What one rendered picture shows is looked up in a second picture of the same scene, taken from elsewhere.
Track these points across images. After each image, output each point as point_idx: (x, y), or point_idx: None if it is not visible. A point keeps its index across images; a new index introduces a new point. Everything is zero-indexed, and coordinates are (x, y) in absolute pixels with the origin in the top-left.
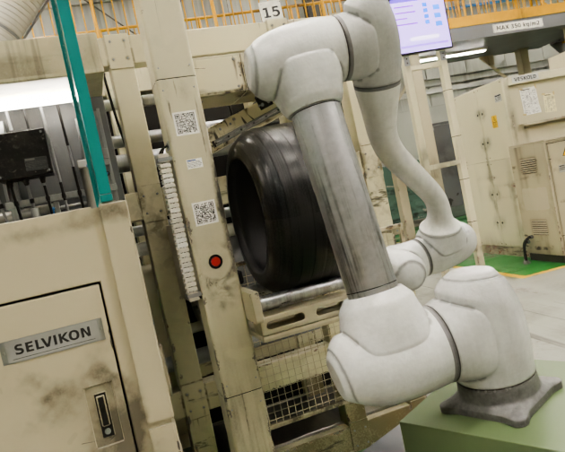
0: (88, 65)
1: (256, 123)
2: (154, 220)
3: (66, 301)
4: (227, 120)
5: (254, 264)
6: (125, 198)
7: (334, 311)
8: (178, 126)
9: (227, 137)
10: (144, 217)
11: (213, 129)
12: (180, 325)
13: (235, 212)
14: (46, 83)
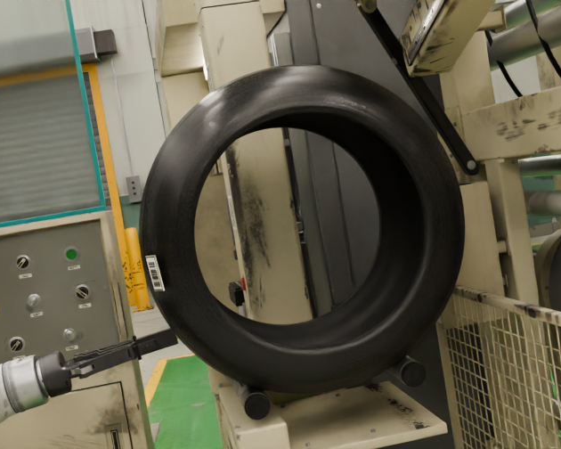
0: (163, 21)
1: (434, 12)
2: (457, 167)
3: None
4: (414, 9)
5: (344, 304)
6: (311, 154)
7: (233, 440)
8: (209, 86)
9: (415, 44)
10: (451, 161)
11: (408, 28)
12: (489, 350)
13: (378, 200)
14: (183, 37)
